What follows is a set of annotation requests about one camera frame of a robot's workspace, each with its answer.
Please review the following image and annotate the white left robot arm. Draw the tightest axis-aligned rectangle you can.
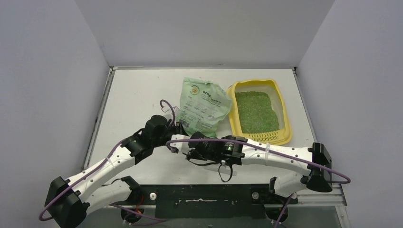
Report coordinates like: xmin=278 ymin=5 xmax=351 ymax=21
xmin=39 ymin=115 xmax=186 ymax=228

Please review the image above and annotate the green cat litter bag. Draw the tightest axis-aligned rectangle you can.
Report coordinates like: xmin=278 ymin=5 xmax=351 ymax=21
xmin=175 ymin=77 xmax=232 ymax=137

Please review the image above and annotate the white bag sealing clip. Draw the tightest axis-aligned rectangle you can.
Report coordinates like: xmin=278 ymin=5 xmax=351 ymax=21
xmin=204 ymin=164 xmax=231 ymax=175

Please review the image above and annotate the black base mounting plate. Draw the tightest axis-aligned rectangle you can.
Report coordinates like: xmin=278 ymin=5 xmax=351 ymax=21
xmin=117 ymin=184 xmax=289 ymax=222

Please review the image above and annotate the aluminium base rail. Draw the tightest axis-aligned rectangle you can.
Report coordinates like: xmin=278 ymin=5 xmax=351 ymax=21
xmin=108 ymin=187 xmax=345 ymax=223

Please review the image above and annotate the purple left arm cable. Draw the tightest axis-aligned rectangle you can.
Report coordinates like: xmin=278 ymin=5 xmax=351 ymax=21
xmin=38 ymin=99 xmax=177 ymax=227

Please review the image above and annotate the green litter in box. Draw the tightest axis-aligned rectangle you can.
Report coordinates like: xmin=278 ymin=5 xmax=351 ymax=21
xmin=235 ymin=91 xmax=279 ymax=133

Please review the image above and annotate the yellow litter box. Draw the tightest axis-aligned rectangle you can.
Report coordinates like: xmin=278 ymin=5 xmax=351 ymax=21
xmin=227 ymin=79 xmax=292 ymax=145

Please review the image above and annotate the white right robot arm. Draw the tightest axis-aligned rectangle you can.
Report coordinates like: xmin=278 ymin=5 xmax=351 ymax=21
xmin=184 ymin=132 xmax=333 ymax=203

